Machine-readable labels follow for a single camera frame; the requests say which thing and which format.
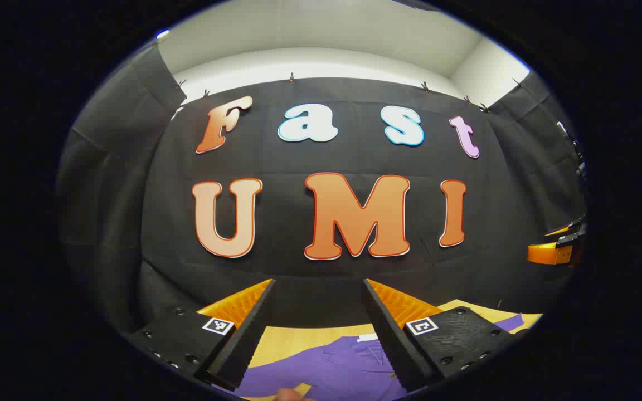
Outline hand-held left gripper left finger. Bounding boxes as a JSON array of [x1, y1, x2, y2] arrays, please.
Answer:
[[126, 278, 277, 390]]

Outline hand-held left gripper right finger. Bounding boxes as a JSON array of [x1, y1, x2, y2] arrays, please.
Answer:
[[361, 278, 529, 393]]

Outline purple knitted cardigan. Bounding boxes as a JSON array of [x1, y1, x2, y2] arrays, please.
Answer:
[[215, 314, 525, 401]]

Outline plain black side cloth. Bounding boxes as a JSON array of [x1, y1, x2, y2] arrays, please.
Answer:
[[56, 47, 188, 335], [485, 70, 588, 301]]

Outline black stand pole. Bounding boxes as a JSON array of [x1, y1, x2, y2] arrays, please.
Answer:
[[556, 120, 586, 179]]

